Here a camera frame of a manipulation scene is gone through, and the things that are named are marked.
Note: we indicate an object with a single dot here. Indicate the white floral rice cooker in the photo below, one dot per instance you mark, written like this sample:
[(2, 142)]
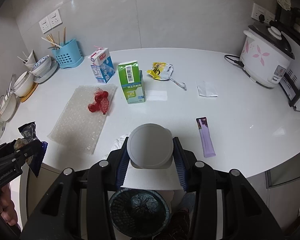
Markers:
[(266, 54)]

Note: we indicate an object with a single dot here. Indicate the white bowl on coaster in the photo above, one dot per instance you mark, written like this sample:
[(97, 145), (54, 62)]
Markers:
[(23, 84)]

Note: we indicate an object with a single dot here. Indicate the red mesh net bag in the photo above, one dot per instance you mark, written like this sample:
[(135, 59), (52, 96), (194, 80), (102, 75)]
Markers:
[(101, 102)]

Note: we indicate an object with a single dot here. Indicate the bubble wrap sheet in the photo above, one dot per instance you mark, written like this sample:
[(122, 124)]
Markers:
[(77, 128)]

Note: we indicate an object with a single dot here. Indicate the dark mesh trash bin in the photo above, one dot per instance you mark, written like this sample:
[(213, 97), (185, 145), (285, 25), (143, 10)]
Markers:
[(139, 213)]

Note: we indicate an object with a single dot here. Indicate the white tissue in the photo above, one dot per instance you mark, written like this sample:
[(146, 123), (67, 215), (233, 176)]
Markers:
[(118, 143)]

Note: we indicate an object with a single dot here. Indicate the purple snack sachet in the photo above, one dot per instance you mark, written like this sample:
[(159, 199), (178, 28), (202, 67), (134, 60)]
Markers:
[(207, 145)]

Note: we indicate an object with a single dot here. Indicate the white microwave oven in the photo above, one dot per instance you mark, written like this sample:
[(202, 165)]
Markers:
[(290, 83)]

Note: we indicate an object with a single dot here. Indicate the dark blue snack wrapper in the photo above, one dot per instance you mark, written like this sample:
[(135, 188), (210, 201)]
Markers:
[(32, 148)]

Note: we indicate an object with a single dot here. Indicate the small white cup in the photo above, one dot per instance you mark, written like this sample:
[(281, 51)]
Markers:
[(30, 61)]

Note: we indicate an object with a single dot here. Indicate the blue patterned white bowl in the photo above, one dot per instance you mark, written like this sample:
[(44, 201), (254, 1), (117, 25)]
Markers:
[(42, 66)]

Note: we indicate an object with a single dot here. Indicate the person left hand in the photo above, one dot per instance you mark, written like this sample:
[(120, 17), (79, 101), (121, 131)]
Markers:
[(7, 207)]

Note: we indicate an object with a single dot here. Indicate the green carton box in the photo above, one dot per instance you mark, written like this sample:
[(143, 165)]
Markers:
[(131, 81)]

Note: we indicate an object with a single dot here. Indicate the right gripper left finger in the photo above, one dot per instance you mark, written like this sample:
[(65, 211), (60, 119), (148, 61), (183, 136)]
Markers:
[(122, 164)]

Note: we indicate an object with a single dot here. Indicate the white wall socket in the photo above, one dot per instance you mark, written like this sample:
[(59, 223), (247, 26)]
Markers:
[(50, 21), (261, 14)]

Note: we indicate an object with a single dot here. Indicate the wooden coaster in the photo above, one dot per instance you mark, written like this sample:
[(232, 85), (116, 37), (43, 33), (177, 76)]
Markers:
[(24, 98)]

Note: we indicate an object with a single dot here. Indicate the blue white milk carton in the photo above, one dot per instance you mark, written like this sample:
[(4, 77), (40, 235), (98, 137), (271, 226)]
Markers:
[(102, 65)]

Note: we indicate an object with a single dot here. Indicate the white wall socket left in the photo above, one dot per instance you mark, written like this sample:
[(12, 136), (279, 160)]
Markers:
[(50, 21)]

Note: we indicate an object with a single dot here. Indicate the yellow silver snack wrapper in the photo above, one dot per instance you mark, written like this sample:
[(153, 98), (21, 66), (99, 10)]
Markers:
[(162, 71)]

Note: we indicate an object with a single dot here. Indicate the white wall socket right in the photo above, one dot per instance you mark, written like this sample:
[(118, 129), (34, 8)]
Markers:
[(261, 14)]

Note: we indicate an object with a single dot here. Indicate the white plate stack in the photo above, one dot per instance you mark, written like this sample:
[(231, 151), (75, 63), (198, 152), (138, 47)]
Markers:
[(49, 74)]

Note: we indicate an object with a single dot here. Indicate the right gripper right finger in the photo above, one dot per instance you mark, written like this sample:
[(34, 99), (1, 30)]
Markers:
[(180, 161)]

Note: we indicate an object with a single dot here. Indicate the blue utensil holder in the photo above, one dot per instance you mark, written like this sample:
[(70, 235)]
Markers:
[(69, 56)]

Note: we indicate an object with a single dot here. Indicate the silver foil wrapper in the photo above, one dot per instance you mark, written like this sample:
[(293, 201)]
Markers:
[(206, 89)]

